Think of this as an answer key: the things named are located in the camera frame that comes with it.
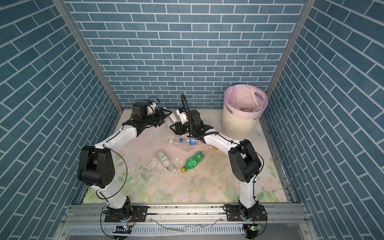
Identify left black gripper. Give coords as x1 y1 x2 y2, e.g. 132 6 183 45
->
141 107 172 127

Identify clear bottle blue cap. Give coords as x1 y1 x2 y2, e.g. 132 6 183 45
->
179 138 202 146

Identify clear slim bottle white cap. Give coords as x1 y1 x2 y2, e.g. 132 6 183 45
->
169 139 190 152

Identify clear bottle green label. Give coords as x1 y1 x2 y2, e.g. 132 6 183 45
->
157 151 177 174

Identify clear square bottle white cap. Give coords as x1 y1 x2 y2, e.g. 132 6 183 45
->
170 113 179 124

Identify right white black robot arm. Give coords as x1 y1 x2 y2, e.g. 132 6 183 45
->
170 108 262 209

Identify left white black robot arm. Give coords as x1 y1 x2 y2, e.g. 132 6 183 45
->
77 103 172 210

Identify cream bin with pink bag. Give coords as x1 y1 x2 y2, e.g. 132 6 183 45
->
222 84 269 140

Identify green plastic bottle yellow cap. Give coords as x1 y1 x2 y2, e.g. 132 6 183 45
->
181 152 205 173

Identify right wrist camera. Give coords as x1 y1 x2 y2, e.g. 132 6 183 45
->
176 108 188 125

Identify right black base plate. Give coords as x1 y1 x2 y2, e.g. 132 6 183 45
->
223 203 268 222

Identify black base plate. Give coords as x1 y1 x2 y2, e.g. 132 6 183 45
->
223 203 268 222
103 205 148 223

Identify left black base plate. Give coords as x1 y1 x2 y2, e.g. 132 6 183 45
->
103 205 148 223

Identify aluminium mounting rail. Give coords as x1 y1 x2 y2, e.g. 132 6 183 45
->
54 203 317 240

